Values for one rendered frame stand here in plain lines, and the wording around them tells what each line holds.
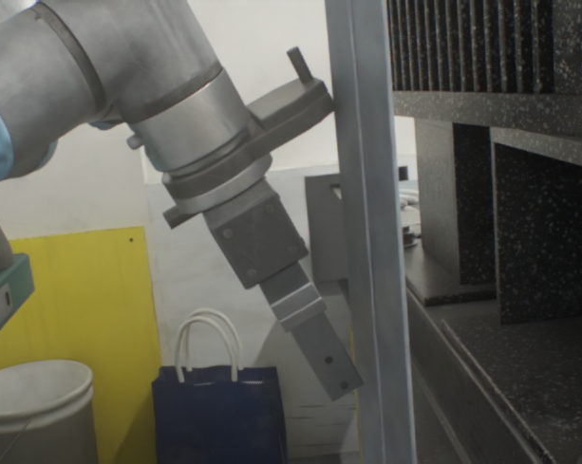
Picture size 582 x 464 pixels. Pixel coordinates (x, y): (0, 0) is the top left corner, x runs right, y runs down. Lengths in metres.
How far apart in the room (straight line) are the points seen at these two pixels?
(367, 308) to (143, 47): 0.23
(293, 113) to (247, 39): 1.26
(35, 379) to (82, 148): 0.54
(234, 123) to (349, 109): 0.08
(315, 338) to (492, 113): 0.30
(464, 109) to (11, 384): 1.33
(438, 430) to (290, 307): 0.68
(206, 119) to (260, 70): 1.27
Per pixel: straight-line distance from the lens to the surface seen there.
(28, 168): 1.15
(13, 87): 0.44
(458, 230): 0.88
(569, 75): 0.59
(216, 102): 0.48
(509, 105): 0.67
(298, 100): 0.49
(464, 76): 0.75
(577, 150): 0.55
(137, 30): 0.46
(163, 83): 0.47
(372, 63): 0.45
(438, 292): 0.87
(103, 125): 1.03
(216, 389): 1.64
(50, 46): 0.45
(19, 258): 1.10
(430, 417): 1.14
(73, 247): 1.75
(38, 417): 1.58
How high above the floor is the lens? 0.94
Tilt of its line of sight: 13 degrees down
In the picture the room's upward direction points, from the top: 6 degrees counter-clockwise
